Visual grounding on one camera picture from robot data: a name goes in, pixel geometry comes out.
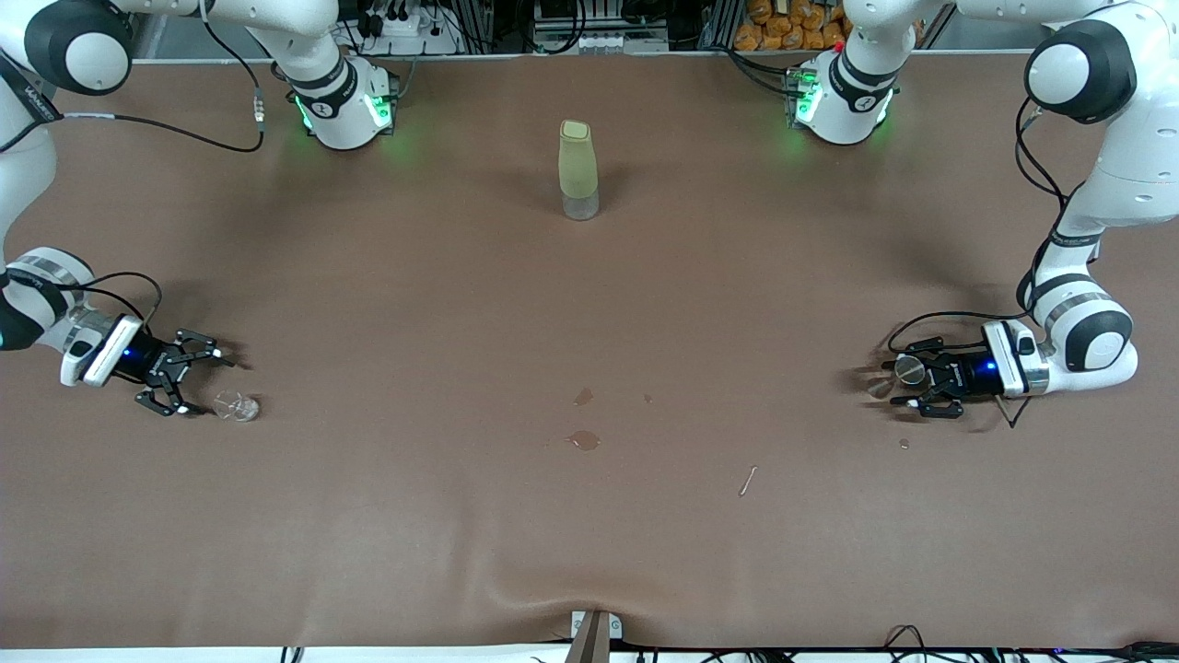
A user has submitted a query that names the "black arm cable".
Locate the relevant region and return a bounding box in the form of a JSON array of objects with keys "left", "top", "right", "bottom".
[
  {"left": 0, "top": 0, "right": 268, "bottom": 369},
  {"left": 887, "top": 97, "right": 1097, "bottom": 430}
]

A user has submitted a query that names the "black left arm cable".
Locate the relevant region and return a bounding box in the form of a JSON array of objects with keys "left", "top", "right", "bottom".
[{"left": 887, "top": 97, "right": 1097, "bottom": 430}]

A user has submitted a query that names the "metal table edge bracket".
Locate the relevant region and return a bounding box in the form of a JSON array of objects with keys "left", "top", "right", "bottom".
[{"left": 569, "top": 609, "right": 625, "bottom": 663}]

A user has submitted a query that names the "steel double-cone jigger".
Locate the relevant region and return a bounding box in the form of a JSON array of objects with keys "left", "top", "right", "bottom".
[{"left": 866, "top": 355, "right": 927, "bottom": 401}]

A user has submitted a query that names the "brown table mat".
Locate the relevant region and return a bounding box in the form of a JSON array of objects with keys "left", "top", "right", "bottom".
[{"left": 0, "top": 55, "right": 1179, "bottom": 650}]

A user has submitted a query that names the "small clear glass cup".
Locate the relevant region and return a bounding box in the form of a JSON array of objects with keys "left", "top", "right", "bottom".
[{"left": 214, "top": 390, "right": 262, "bottom": 424}]

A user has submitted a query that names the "grey electronics box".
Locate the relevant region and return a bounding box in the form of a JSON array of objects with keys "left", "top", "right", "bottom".
[{"left": 532, "top": 0, "right": 671, "bottom": 54}]

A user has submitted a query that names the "orange snack packets pile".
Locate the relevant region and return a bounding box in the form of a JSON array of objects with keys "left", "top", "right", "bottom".
[{"left": 734, "top": 0, "right": 850, "bottom": 52}]

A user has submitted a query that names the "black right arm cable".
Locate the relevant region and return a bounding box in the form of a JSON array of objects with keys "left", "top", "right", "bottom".
[{"left": 0, "top": 0, "right": 268, "bottom": 369}]

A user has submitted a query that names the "white power strip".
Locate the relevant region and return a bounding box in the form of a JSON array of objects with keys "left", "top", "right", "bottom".
[{"left": 355, "top": 7, "right": 461, "bottom": 56}]

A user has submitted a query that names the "yellow-green bottle with clear base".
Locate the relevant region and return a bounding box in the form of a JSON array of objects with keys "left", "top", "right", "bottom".
[{"left": 558, "top": 119, "right": 601, "bottom": 222}]

